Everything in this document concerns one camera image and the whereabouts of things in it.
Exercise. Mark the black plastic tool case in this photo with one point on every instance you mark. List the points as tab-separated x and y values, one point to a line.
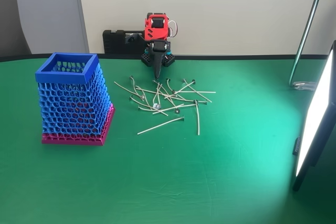
113	43

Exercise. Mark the chrome stand pole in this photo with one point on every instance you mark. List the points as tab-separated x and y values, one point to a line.
308	24

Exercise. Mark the blue and magenta mesh basket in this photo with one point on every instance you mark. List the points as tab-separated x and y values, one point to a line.
63	77

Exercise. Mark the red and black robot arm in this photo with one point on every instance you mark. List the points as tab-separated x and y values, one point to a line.
155	31

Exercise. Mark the black framed light panel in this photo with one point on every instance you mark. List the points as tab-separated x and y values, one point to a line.
315	119

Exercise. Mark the green table cloth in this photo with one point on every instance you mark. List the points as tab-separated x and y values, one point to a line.
183	182

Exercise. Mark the black teal clamp knob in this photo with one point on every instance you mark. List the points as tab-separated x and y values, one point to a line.
145	51
168	51

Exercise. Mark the dark grey chair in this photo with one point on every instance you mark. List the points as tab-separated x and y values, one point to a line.
10	24

